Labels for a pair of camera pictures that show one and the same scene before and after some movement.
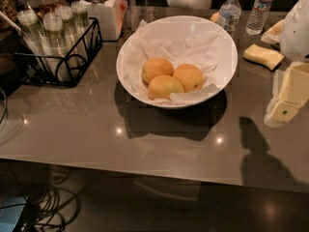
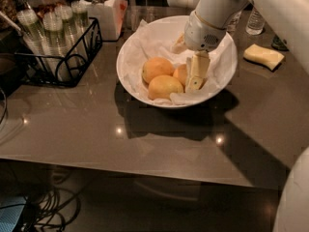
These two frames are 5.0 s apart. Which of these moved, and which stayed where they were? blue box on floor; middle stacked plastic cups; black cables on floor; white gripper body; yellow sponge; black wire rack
Moved: white gripper body
Stayed: middle stacked plastic cups; yellow sponge; black wire rack; black cables on floor; blue box on floor
